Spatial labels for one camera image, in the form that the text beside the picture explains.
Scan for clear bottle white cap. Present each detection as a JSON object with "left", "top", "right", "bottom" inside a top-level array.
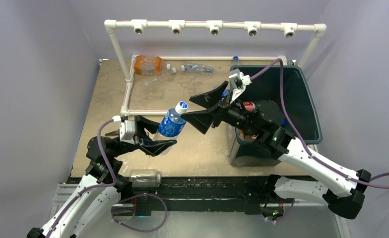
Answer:
[{"left": 143, "top": 64, "right": 177, "bottom": 87}]

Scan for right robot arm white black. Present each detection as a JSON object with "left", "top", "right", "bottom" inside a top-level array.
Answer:
[{"left": 182, "top": 83, "right": 371, "bottom": 219}]

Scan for clear crushed bottle back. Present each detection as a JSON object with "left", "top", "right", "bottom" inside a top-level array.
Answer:
[{"left": 181, "top": 62, "right": 214, "bottom": 75}]

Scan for dark green plastic bin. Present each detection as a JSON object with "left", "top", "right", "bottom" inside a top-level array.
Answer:
[{"left": 227, "top": 66, "right": 323, "bottom": 167}]

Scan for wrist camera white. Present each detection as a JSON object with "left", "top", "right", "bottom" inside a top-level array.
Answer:
[
  {"left": 112, "top": 116, "right": 136, "bottom": 145},
  {"left": 229, "top": 70, "right": 252, "bottom": 104}
]

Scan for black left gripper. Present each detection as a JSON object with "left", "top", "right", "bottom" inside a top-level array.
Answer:
[{"left": 110, "top": 116, "right": 176, "bottom": 158}]

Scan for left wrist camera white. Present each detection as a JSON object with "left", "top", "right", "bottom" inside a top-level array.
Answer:
[{"left": 112, "top": 116, "right": 136, "bottom": 145}]

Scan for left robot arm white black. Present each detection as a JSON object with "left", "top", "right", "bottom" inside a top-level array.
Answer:
[{"left": 27, "top": 116, "right": 177, "bottom": 238}]

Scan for purple cable loop below table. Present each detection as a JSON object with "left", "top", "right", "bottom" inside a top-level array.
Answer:
[{"left": 111, "top": 193, "right": 168, "bottom": 233}]

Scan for orange label bottle far corner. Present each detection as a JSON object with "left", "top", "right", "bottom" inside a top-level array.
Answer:
[{"left": 134, "top": 55, "right": 165, "bottom": 76}]

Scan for yellow black pliers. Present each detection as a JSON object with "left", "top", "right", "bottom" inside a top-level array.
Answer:
[{"left": 105, "top": 130, "right": 120, "bottom": 136}]

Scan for Pepsi bottle back right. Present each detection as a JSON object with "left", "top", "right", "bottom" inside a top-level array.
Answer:
[{"left": 233, "top": 56, "right": 240, "bottom": 65}]

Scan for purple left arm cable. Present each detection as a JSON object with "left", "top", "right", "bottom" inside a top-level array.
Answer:
[{"left": 43, "top": 118, "right": 121, "bottom": 238}]

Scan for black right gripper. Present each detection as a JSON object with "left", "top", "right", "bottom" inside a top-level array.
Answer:
[{"left": 181, "top": 81, "right": 260, "bottom": 137}]

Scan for black table front rail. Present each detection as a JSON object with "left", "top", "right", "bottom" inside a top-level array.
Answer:
[{"left": 120, "top": 175, "right": 282, "bottom": 216}]

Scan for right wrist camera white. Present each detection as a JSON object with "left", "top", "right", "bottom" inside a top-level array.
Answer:
[{"left": 229, "top": 70, "right": 252, "bottom": 104}]

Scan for clear bottle blue label right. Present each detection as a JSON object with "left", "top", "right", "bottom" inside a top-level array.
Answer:
[{"left": 213, "top": 85, "right": 230, "bottom": 98}]

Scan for clear crushed bottle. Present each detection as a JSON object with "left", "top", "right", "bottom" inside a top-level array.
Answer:
[
  {"left": 129, "top": 169, "right": 162, "bottom": 187},
  {"left": 181, "top": 62, "right": 214, "bottom": 75}
]

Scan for white PVC pipe frame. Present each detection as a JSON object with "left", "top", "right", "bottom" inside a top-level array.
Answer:
[{"left": 104, "top": 19, "right": 327, "bottom": 116}]

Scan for clear bottle red cap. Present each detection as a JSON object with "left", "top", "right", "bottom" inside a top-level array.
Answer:
[{"left": 243, "top": 102, "right": 256, "bottom": 112}]

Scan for clear crushed bottle front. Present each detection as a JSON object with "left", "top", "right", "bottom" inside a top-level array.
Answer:
[{"left": 129, "top": 169, "right": 162, "bottom": 187}]

